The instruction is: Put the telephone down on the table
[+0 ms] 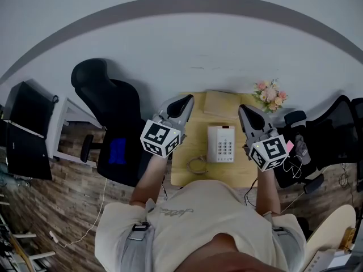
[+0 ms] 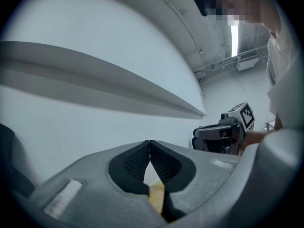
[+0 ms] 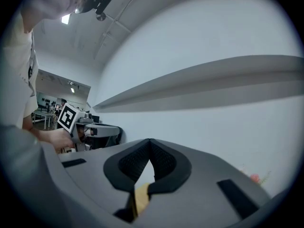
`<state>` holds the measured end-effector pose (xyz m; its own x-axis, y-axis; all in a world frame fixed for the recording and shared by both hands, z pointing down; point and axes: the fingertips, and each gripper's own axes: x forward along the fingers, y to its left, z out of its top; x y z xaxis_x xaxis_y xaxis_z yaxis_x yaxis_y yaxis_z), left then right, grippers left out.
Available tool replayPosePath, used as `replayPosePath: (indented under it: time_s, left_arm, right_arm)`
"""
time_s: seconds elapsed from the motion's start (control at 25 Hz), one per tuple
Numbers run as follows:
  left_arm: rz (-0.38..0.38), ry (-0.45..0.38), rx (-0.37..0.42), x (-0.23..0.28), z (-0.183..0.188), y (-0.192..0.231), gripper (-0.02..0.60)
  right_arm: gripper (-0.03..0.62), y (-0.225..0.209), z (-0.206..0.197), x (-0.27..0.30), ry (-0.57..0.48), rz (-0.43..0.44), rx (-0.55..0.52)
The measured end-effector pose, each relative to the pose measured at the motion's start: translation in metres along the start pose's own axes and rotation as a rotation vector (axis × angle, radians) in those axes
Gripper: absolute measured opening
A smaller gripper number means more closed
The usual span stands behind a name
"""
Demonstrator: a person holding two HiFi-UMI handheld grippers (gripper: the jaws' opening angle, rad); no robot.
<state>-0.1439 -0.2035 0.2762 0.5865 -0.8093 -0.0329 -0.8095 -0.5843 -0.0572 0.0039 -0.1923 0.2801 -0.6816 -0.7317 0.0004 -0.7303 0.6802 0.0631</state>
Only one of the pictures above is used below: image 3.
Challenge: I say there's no person's left hand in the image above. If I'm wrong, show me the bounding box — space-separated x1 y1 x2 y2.
48 127 76 153

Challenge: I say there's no cream t-shirt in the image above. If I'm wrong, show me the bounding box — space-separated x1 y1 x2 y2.
0 13 40 130

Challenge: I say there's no black head-worn camera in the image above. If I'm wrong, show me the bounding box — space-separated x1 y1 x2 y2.
75 0 114 15

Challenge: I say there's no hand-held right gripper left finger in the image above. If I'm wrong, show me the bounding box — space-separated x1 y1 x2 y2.
41 138 151 225

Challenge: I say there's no white workshop table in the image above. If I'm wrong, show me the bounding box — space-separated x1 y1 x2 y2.
31 110 57 131

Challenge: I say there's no person's left forearm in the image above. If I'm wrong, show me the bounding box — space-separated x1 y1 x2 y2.
22 114 52 147

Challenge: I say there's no ceiling conduit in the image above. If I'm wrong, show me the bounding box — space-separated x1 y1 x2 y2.
93 0 156 59

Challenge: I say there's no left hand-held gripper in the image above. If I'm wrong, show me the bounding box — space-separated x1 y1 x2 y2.
57 102 121 152

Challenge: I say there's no gray harness strap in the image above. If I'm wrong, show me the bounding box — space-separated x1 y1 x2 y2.
27 31 37 97

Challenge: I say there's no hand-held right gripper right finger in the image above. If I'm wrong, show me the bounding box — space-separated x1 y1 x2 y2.
135 138 273 228

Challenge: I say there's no gray wall rail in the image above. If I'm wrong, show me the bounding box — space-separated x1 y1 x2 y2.
92 54 304 114

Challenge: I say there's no pink flower bouquet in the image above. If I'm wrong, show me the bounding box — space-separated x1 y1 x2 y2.
239 168 272 188

